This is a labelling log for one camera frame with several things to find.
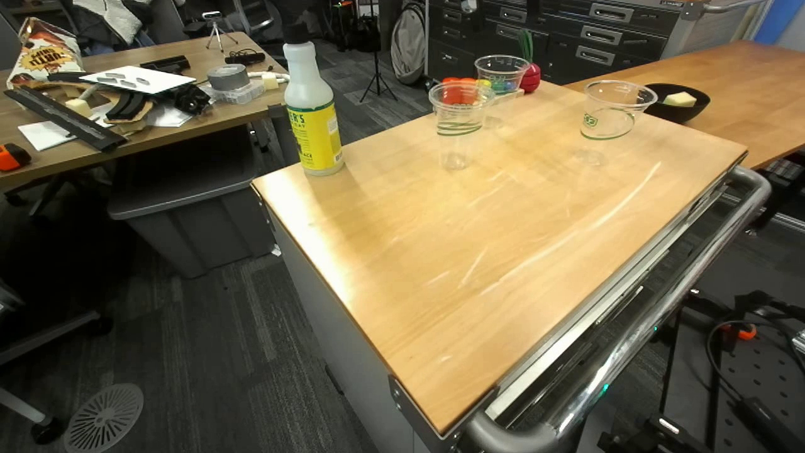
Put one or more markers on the red wooden disc stack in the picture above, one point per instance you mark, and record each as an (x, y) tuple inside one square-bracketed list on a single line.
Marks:
[(453, 92)]

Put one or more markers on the spray bottle yellow label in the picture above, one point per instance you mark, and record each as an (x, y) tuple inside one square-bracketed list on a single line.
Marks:
[(312, 118)]

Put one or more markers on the grey tool cart body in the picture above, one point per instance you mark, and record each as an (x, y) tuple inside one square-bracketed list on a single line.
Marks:
[(330, 281)]

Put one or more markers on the red apple-shaped wooden toy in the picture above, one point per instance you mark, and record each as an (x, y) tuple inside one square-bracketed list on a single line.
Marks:
[(533, 78)]

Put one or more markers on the green leaf toy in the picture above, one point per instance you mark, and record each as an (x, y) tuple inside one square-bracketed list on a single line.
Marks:
[(526, 46)]

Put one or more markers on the grey tape roll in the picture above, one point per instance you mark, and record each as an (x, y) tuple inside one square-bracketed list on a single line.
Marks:
[(227, 76)]

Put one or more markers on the clear plastic cup green logo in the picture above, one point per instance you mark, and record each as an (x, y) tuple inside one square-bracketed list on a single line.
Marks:
[(612, 109)]

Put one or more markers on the white paper sheet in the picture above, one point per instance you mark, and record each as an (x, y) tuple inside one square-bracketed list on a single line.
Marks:
[(138, 78)]

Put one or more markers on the black plate with food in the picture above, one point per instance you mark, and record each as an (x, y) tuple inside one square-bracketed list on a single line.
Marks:
[(678, 104)]

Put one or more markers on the brown office desk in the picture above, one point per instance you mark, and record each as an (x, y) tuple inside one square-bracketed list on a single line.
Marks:
[(76, 125)]

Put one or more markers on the snack chip bag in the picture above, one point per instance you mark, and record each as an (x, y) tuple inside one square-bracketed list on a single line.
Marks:
[(45, 48)]

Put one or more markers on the chrome cart handle rail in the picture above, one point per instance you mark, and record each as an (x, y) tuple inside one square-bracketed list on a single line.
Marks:
[(551, 397)]

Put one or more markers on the orange clamp handle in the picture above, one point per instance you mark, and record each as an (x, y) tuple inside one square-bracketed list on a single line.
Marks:
[(744, 330)]

